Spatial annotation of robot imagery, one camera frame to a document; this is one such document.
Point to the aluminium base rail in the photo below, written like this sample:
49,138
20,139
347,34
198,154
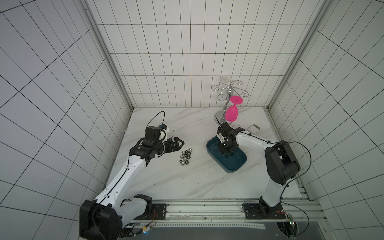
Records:
231,213

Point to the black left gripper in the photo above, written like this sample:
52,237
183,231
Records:
170,148

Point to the chrome glass hanger stand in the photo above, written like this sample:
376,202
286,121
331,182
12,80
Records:
227,89

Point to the small white box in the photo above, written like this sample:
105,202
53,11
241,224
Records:
253,129

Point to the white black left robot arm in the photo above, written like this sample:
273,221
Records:
110,215

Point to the pink plastic wine glass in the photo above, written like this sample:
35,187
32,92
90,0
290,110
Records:
232,112

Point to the small clear glass jar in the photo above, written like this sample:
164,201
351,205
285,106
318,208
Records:
172,132

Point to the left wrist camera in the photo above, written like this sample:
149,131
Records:
164,132

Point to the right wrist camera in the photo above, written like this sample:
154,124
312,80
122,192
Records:
225,131

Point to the teal plastic storage box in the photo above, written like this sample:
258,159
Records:
230,162

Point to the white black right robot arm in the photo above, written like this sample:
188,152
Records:
281,163

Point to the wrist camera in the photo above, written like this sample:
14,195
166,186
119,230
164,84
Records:
225,131
164,132

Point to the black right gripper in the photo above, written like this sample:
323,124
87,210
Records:
227,143

